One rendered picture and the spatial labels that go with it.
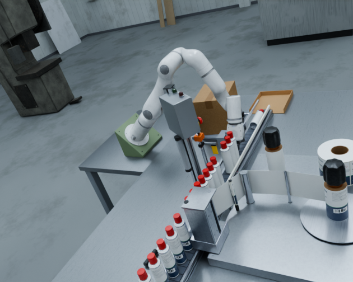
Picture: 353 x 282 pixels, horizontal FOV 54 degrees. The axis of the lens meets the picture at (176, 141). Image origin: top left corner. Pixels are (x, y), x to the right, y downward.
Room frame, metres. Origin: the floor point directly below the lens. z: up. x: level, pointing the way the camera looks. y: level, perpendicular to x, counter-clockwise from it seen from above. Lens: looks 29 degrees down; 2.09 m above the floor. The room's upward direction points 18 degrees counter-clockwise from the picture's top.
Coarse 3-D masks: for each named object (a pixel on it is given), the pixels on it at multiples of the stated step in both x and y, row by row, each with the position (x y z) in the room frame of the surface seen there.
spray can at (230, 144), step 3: (225, 138) 1.68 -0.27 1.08; (228, 138) 1.67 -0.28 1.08; (225, 141) 1.68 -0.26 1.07; (228, 141) 1.67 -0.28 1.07; (228, 144) 1.67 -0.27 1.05; (231, 144) 1.67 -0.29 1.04; (231, 147) 1.66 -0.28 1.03; (231, 150) 1.66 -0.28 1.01; (234, 150) 1.67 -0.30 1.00; (231, 153) 1.66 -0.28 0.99; (234, 153) 1.67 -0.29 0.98; (231, 156) 1.66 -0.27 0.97; (234, 156) 1.67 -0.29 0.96; (234, 159) 1.66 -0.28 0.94; (234, 162) 1.66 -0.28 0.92; (234, 165) 1.66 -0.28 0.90
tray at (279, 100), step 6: (282, 90) 2.46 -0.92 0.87; (288, 90) 2.44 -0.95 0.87; (258, 96) 2.52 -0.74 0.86; (264, 96) 2.53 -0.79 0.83; (270, 96) 2.50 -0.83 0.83; (276, 96) 2.47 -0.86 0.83; (282, 96) 2.43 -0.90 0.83; (288, 96) 2.40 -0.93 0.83; (258, 102) 2.46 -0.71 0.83; (264, 102) 2.43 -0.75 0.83; (270, 102) 2.40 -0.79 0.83; (276, 102) 2.37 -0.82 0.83; (282, 102) 2.34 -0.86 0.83; (288, 102) 2.28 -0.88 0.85; (258, 108) 2.37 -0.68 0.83; (264, 108) 2.34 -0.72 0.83; (270, 108) 2.31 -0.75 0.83; (276, 108) 2.28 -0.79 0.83; (282, 108) 2.25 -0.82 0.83
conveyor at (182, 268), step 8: (264, 120) 2.09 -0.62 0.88; (248, 136) 1.96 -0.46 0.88; (256, 136) 1.93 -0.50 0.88; (240, 144) 1.89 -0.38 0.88; (240, 152) 1.80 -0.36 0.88; (224, 176) 1.62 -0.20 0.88; (192, 256) 1.13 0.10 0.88; (176, 264) 1.12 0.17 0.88; (184, 264) 1.10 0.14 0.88; (176, 280) 1.03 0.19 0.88
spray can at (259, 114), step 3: (258, 111) 2.14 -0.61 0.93; (261, 111) 2.14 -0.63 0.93; (258, 114) 2.11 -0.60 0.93; (261, 114) 2.11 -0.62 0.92; (255, 117) 2.07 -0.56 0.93; (258, 117) 2.07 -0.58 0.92; (261, 117) 2.09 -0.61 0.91; (252, 120) 2.05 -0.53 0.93; (255, 120) 2.04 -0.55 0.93; (258, 120) 2.05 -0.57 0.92; (252, 123) 2.03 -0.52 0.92; (255, 123) 2.01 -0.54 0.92; (252, 126) 2.03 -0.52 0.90; (255, 126) 2.02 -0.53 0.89
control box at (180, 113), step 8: (160, 96) 1.60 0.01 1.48; (168, 96) 1.57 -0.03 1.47; (176, 96) 1.54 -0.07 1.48; (184, 96) 1.50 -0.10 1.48; (168, 104) 1.50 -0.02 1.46; (176, 104) 1.45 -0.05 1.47; (184, 104) 1.47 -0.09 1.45; (192, 104) 1.48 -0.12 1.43; (168, 112) 1.54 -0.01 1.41; (176, 112) 1.45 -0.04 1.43; (184, 112) 1.46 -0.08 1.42; (192, 112) 1.47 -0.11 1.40; (168, 120) 1.58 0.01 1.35; (176, 120) 1.46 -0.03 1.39; (184, 120) 1.46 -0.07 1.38; (192, 120) 1.47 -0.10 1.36; (176, 128) 1.50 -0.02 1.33; (184, 128) 1.45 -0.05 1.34; (192, 128) 1.47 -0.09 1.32; (200, 128) 1.49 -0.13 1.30; (184, 136) 1.45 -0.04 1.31
